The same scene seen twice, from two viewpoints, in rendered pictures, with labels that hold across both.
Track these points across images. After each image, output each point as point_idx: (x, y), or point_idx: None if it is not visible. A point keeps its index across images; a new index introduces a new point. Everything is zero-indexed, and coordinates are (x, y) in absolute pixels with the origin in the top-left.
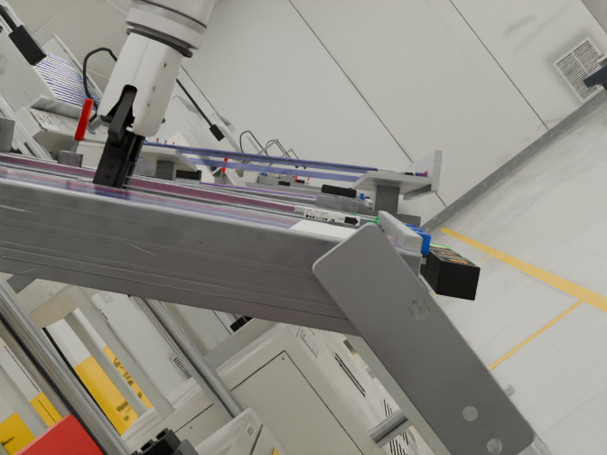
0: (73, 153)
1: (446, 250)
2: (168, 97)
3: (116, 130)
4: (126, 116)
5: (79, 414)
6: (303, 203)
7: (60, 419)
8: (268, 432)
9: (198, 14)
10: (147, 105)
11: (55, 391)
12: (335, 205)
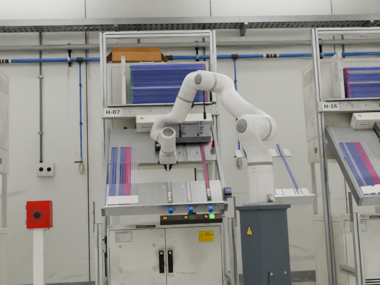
0: (211, 149)
1: (196, 217)
2: (171, 159)
3: (158, 162)
4: (159, 161)
5: None
6: None
7: (47, 200)
8: (219, 228)
9: (164, 151)
10: (160, 161)
11: None
12: (223, 193)
